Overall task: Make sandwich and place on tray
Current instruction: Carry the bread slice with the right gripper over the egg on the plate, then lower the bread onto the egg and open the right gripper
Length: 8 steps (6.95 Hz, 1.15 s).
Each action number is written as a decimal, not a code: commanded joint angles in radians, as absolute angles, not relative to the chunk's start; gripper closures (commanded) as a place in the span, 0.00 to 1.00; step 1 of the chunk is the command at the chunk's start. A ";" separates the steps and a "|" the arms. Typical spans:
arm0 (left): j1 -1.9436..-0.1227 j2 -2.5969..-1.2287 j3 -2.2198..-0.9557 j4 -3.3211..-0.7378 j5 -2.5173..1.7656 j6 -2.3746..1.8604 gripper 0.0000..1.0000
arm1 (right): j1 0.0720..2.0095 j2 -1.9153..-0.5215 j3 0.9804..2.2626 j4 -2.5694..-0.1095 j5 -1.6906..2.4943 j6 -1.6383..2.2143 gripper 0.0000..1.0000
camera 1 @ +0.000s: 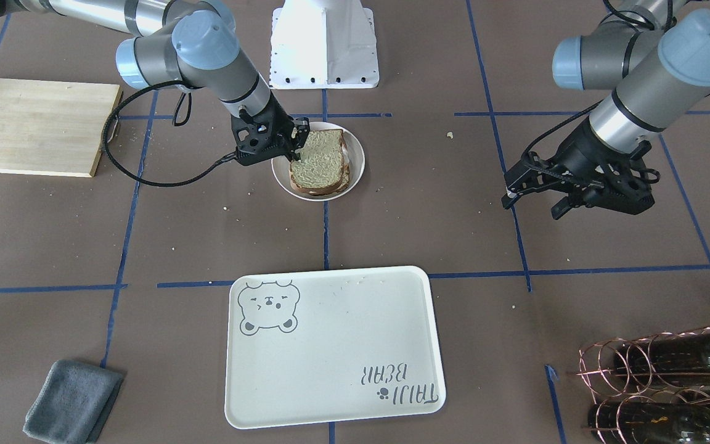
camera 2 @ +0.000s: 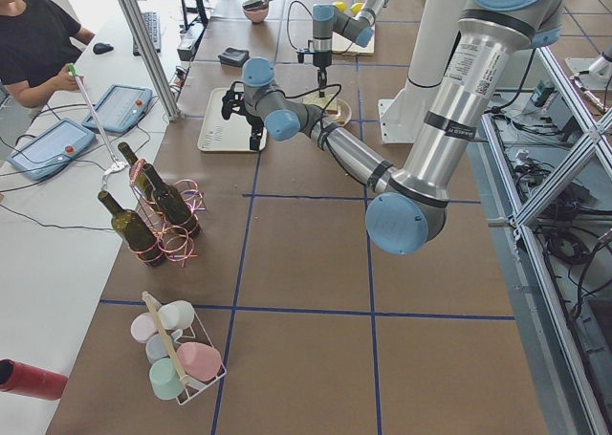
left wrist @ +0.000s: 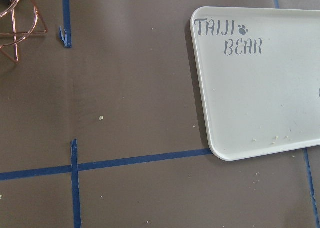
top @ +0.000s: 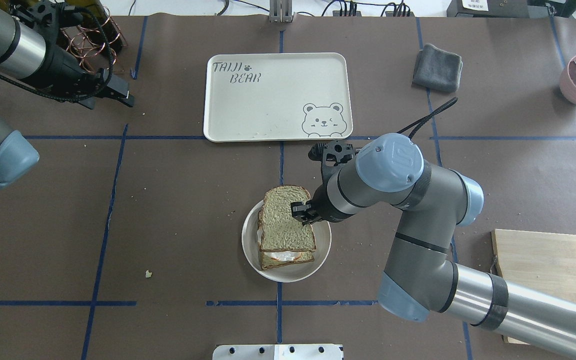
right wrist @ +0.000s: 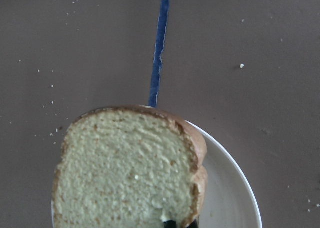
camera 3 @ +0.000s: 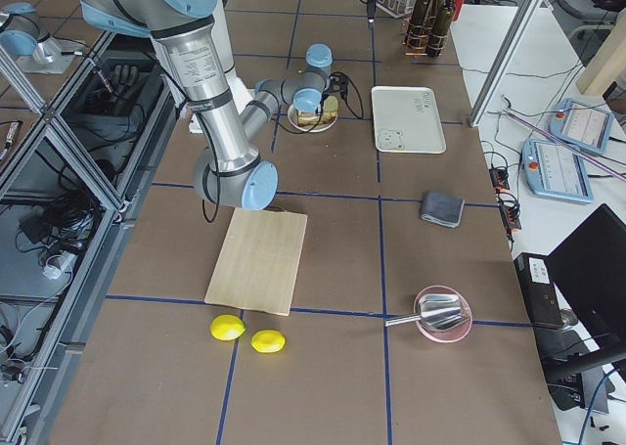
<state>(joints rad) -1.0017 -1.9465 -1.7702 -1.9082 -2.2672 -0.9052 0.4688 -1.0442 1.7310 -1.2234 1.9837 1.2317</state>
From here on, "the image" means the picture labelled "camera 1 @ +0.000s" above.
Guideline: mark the wooden cutting board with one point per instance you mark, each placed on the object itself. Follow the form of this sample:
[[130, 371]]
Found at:
[[53, 127]]

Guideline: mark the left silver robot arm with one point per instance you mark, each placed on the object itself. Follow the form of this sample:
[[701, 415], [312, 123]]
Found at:
[[655, 69]]

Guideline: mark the copper wire bottle rack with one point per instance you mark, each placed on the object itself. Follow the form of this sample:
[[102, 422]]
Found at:
[[653, 389]]

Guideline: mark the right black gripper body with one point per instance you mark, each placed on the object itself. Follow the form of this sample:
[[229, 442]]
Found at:
[[279, 118]]

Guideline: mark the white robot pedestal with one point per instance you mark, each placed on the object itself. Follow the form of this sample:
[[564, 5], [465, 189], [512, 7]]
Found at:
[[323, 44]]

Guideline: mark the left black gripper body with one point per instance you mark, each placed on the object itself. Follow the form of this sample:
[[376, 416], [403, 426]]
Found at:
[[582, 150]]

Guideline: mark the folded grey cloth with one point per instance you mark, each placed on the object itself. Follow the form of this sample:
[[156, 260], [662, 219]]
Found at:
[[73, 404]]

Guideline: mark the dark wine bottle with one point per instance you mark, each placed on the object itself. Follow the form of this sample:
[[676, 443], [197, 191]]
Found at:
[[649, 422], [678, 361]]

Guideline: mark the cream bear tray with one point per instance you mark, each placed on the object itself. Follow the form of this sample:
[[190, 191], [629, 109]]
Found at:
[[330, 346]]

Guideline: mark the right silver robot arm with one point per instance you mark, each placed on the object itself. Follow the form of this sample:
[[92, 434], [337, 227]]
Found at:
[[191, 45]]

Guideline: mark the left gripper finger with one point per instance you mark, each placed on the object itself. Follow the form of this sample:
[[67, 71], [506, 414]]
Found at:
[[521, 180], [567, 203]]

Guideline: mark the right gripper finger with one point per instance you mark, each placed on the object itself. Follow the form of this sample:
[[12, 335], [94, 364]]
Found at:
[[298, 137]]

